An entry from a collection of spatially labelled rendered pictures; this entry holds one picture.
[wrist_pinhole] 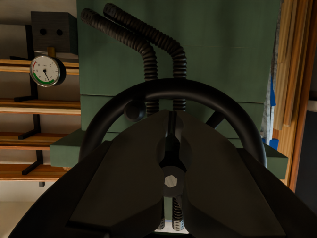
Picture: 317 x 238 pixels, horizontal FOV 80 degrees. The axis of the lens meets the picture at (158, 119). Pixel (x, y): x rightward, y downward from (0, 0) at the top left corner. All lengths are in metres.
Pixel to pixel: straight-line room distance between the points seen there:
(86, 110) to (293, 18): 1.75
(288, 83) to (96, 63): 1.66
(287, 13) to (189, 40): 1.51
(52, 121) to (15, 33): 1.29
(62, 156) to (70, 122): 2.66
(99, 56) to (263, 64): 0.37
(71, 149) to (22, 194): 3.49
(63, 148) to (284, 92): 1.72
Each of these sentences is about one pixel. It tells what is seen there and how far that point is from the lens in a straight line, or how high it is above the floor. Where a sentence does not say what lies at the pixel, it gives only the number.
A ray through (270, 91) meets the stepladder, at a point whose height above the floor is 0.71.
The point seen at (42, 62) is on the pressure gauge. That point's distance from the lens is 0.46.
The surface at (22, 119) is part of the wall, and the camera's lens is 3.52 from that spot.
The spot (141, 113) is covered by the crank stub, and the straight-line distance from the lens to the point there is 0.22.
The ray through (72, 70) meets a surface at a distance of 2.59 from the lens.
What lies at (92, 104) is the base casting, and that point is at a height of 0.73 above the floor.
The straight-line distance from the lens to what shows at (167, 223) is 0.48.
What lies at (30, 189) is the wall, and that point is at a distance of 3.89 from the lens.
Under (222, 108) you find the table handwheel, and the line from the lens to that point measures 0.28.
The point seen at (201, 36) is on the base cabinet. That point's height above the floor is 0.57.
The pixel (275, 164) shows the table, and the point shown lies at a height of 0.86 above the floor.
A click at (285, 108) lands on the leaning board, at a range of 1.93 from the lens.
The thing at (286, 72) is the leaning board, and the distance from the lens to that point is 1.90.
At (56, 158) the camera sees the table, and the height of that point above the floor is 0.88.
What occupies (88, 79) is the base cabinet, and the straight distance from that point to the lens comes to 0.49.
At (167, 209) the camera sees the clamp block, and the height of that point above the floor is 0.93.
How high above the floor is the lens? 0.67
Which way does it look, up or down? 11 degrees up
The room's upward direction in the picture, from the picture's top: 178 degrees counter-clockwise
